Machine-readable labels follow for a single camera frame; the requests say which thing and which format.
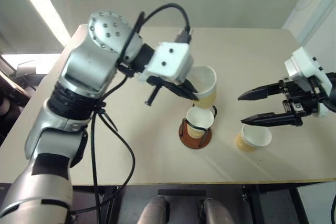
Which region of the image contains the grey rounded shape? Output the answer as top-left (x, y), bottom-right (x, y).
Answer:
top-left (136, 197), bottom-right (169, 224)
top-left (200, 197), bottom-right (235, 224)

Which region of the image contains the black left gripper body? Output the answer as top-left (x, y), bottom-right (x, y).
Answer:
top-left (144, 76), bottom-right (182, 107)

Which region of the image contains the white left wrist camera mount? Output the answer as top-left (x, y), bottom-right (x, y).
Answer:
top-left (137, 41), bottom-right (195, 84)

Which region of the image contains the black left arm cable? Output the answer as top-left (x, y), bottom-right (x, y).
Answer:
top-left (69, 3), bottom-right (192, 217)

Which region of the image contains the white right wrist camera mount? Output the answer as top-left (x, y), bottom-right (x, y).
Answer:
top-left (283, 46), bottom-right (333, 118)

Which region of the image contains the wire cup holder brown base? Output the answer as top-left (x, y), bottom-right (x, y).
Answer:
top-left (178, 104), bottom-right (219, 150)

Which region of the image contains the black metal table frame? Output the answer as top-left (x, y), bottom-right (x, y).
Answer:
top-left (71, 183), bottom-right (311, 224)

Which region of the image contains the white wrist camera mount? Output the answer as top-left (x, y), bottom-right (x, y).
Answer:
top-left (283, 46), bottom-right (333, 118)
top-left (137, 41), bottom-right (195, 84)

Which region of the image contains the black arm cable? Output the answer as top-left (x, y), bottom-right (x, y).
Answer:
top-left (69, 3), bottom-right (192, 217)
top-left (318, 93), bottom-right (336, 113)

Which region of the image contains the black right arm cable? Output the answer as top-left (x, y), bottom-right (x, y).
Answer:
top-left (318, 93), bottom-right (336, 113)

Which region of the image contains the paper cup tan ribbed sleeve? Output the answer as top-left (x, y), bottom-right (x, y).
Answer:
top-left (190, 66), bottom-right (218, 110)
top-left (186, 106), bottom-right (215, 139)
top-left (234, 124), bottom-right (272, 153)

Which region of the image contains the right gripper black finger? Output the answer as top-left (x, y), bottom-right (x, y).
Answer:
top-left (241, 112), bottom-right (303, 128)
top-left (237, 81), bottom-right (286, 102)

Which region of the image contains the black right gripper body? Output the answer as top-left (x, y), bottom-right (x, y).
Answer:
top-left (279, 76), bottom-right (323, 127)

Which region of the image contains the grey box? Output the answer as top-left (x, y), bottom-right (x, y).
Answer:
top-left (16, 59), bottom-right (37, 78)

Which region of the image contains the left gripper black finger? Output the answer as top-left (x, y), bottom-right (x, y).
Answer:
top-left (164, 80), bottom-right (200, 102)
top-left (181, 78), bottom-right (198, 94)

